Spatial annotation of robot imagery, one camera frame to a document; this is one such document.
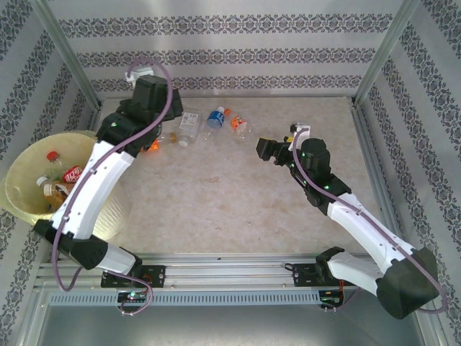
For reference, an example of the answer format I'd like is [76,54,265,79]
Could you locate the blue label bottle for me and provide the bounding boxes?
[200,105,227,142]

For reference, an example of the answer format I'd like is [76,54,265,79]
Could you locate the small orange label bottle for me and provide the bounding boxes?
[225,107,253,141]

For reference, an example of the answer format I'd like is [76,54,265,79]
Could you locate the grey slotted cable duct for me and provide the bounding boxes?
[48,290,321,307]

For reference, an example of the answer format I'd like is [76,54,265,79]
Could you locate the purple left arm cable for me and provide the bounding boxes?
[52,59,172,318]

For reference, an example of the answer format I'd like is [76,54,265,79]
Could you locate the clear bottle white label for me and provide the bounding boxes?
[178,111,201,148]

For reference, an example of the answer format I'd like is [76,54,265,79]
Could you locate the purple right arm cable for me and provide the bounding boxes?
[292,129,449,314]

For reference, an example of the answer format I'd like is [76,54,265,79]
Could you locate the red label bottle red cap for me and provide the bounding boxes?
[45,150,86,184]

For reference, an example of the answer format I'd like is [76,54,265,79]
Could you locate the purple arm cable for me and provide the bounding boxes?
[52,59,172,318]
[292,129,449,314]

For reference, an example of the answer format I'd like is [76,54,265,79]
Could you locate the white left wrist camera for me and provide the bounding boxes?
[124,67,154,83]

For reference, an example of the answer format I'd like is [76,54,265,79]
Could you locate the white ribbed waste bin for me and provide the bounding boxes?
[3,131,130,243]

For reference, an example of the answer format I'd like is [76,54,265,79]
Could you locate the aluminium side rail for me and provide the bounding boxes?
[351,102,408,262]

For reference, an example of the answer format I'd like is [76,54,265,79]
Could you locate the grey metal panel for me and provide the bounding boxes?
[21,306,444,346]

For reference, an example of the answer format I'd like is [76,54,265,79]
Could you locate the aluminium frame post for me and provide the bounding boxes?
[351,0,422,109]
[31,0,104,109]

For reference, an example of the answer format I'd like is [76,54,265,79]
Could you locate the small circuit board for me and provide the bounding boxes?
[117,291,149,303]
[319,295,344,308]

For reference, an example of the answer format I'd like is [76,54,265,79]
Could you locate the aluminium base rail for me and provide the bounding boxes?
[34,252,426,289]

